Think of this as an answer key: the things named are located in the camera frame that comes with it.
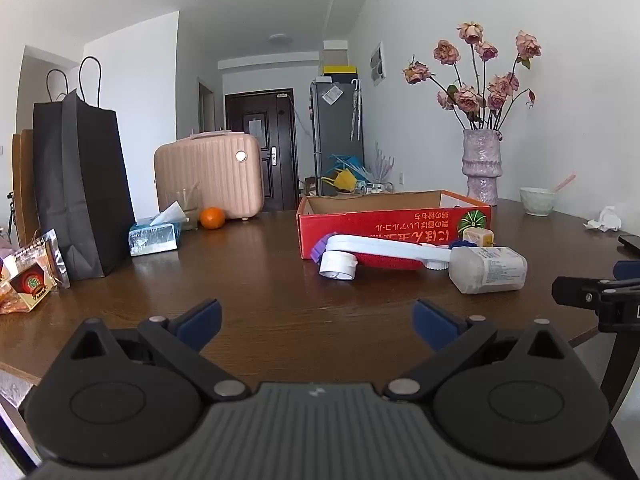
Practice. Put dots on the yellow box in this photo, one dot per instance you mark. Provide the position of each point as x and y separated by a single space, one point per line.
339 70

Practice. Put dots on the pink spoon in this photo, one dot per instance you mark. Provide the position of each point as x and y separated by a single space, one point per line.
564 182

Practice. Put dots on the orange fruit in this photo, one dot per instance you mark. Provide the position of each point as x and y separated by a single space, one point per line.
212 218

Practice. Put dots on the black paper bag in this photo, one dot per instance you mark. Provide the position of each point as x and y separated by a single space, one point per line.
80 185

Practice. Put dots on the beige box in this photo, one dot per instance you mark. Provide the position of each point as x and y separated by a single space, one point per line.
335 52

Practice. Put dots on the red cardboard box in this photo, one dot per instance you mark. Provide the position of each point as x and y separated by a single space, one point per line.
380 222

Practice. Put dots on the dark brown door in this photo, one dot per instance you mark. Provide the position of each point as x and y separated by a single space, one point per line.
280 160

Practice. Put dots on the blue tissue pack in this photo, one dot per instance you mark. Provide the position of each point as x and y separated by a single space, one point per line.
155 240

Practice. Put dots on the pale green bowl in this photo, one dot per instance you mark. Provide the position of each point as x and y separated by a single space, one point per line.
536 202

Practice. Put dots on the paper notice on door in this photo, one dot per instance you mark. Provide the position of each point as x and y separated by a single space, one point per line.
252 127

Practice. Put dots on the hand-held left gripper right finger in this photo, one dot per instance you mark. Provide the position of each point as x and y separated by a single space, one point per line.
432 322

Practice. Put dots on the purple plastic piece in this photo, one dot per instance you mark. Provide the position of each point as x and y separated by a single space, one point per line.
319 250

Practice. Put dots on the shiny snack packet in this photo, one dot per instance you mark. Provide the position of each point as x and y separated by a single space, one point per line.
32 280

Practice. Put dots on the pale purple vase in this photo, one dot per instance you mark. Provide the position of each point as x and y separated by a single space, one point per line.
482 165

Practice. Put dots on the brown paper bag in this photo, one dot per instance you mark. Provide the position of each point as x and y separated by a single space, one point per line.
25 185

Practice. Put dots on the white ribbed jar lid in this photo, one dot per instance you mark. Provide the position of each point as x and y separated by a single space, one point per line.
337 264

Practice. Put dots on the crumpled white tissue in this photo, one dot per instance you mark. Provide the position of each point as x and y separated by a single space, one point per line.
604 220

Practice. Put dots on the white folded umbrella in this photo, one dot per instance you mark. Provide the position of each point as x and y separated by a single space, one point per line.
355 110

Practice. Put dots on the pink suitcase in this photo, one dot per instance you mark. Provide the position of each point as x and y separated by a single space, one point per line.
205 175

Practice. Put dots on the white plastic bottle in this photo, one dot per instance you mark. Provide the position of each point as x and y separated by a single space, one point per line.
492 270

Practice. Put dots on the clear glass cup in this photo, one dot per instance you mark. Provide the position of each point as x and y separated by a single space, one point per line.
192 202

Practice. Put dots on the blue bottle cap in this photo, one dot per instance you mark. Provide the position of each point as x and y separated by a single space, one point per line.
457 245

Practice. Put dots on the paper note on refrigerator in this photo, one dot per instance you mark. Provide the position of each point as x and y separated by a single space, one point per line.
332 95

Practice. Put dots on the grey refrigerator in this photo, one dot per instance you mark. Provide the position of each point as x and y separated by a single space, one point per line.
335 130

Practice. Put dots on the yellow plastic item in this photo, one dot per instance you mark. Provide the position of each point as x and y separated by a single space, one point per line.
342 181

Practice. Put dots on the white coral decoration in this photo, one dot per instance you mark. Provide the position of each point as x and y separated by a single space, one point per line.
384 165

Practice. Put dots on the black phone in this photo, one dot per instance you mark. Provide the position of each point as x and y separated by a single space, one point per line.
631 242

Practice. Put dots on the dried pink roses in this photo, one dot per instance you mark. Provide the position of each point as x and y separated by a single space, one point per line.
467 97

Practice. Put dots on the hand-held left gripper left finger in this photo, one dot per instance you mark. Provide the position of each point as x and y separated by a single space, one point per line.
202 322

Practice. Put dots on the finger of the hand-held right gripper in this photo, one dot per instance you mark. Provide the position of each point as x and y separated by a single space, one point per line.
575 290
627 270

